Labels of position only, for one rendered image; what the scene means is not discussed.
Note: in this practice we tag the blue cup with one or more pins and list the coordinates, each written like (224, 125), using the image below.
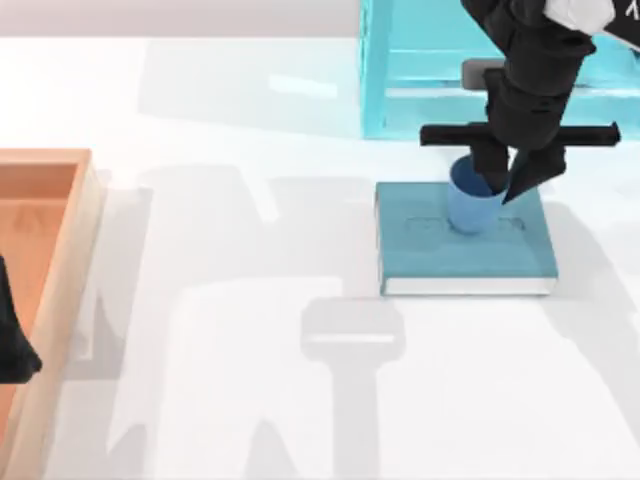
(470, 210)

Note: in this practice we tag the pale grey rounded box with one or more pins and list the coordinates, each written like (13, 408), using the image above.
(472, 76)

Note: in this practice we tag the teal book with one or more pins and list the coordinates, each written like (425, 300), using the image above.
(450, 255)

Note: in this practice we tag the light blue rack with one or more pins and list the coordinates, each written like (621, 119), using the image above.
(400, 75)

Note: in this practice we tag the shallow salmon-coloured box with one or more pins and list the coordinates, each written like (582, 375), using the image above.
(45, 225)

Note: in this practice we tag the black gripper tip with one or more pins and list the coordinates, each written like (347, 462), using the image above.
(12, 345)

